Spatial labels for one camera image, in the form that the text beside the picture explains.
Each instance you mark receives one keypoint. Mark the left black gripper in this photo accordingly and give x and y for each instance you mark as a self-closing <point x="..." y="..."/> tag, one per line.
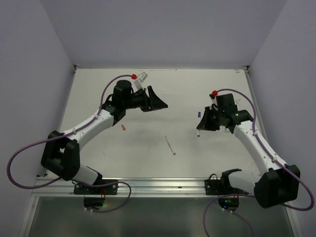
<point x="154" y="103"/>

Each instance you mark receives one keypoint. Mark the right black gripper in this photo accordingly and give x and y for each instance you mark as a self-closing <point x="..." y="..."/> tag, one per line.
<point x="205" y="123"/>

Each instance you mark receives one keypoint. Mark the orange marker pen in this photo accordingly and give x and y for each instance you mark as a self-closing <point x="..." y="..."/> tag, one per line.
<point x="170" y="146"/>

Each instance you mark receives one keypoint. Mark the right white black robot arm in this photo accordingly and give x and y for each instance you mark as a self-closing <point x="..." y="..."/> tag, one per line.
<point x="277" y="181"/>

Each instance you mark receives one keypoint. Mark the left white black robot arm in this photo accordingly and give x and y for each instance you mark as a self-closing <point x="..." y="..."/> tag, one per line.
<point x="61" y="154"/>

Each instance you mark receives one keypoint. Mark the right controller box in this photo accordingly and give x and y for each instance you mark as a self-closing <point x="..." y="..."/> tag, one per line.
<point x="229" y="203"/>

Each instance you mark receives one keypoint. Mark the controller box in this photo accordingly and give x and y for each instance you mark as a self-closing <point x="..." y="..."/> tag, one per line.
<point x="95" y="204"/>
<point x="229" y="203"/>

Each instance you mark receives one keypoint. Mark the left controller box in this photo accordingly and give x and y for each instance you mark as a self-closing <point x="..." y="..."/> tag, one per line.
<point x="95" y="204"/>

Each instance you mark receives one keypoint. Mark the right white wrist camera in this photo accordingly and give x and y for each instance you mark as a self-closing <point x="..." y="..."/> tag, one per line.
<point x="213" y="96"/>

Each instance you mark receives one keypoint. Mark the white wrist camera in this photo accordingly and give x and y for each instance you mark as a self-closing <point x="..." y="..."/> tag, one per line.
<point x="213" y="96"/>
<point x="138" y="82"/>

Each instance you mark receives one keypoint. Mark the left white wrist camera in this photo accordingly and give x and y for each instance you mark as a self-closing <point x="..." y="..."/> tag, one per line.
<point x="138" y="82"/>

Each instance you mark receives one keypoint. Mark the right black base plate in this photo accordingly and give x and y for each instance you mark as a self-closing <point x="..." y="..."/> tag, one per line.
<point x="220" y="186"/>

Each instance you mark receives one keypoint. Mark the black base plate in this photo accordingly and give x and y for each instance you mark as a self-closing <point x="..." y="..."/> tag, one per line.
<point x="220" y="186"/>
<point x="103" y="187"/>

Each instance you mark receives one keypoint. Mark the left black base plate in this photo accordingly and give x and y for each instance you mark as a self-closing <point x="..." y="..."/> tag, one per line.
<point x="103" y="187"/>

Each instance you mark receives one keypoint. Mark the aluminium mounting rail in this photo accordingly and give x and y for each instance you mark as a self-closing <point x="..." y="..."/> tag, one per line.
<point x="138" y="187"/>

